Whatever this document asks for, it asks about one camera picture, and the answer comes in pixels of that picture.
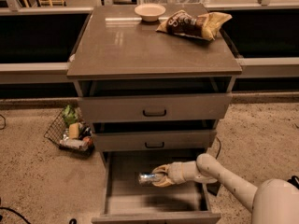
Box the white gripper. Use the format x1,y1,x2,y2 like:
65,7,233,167
152,161,199,188

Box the silver blue redbull can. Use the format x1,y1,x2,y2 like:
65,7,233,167
138,173,163,185

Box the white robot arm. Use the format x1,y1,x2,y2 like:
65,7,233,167
152,153,299,224

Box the grey bottom drawer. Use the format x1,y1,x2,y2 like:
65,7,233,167
92,149,221,224

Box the grey drawer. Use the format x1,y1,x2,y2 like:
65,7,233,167
92,149,221,224
77,77,233,124
93,119,217,151

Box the grey middle drawer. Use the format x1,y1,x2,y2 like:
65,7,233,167
93,119,217,151

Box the grey top drawer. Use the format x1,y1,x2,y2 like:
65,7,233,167
77,77,233,124

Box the silver can in basket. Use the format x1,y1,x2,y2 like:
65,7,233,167
60,139,88,151

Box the grey drawer cabinet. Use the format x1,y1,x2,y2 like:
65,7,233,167
66,3,243,224

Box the black power adapter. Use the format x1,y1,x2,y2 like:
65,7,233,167
206,182,221,196

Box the brown yellow chip bag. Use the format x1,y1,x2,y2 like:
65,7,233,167
156,10,232,41

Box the white ceramic bowl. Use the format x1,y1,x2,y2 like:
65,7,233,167
135,4,165,22

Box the black floor cable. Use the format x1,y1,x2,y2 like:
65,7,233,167
214,136,222,160

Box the black wire basket left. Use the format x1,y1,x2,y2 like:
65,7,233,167
44,109,94,156

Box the black cable left floor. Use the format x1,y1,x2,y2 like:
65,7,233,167
0,197,32,224

